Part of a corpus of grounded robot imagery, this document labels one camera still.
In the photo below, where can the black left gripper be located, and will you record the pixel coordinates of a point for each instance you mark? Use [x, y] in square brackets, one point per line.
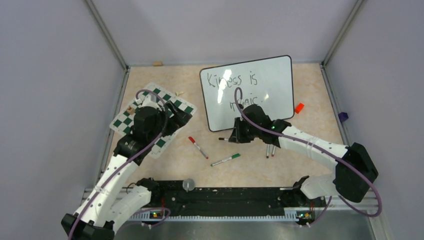
[176, 120]

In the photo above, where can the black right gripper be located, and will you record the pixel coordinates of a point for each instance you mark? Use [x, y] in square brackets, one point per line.
[237, 136]

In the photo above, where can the white whiteboard black frame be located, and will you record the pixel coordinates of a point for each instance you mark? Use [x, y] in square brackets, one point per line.
[266, 82]

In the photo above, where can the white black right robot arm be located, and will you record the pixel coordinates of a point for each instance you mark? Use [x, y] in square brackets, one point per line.
[351, 166]

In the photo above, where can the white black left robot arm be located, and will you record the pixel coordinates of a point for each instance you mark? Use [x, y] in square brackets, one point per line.
[101, 215]

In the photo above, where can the red capped marker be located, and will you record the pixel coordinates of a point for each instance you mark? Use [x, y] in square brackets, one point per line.
[198, 147]

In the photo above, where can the green capped marker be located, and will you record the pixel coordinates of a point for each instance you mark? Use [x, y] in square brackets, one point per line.
[225, 160]

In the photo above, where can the blue capped marker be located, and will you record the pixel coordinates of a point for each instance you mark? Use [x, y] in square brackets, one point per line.
[268, 151]

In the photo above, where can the pink capped marker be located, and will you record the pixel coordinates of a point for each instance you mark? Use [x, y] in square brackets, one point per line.
[273, 151]

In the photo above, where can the brown chess piece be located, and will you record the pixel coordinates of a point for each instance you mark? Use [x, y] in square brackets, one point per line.
[130, 110]

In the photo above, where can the red block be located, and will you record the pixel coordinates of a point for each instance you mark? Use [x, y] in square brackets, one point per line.
[299, 108]

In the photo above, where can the small wooden block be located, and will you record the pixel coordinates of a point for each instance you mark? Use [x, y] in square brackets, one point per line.
[157, 63]

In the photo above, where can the purple block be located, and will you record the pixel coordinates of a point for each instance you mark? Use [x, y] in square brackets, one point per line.
[343, 116]

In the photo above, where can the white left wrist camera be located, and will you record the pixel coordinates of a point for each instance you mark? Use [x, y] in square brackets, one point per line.
[147, 101]

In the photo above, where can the aluminium frame rail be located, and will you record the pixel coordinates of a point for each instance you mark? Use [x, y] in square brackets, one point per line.
[299, 216]

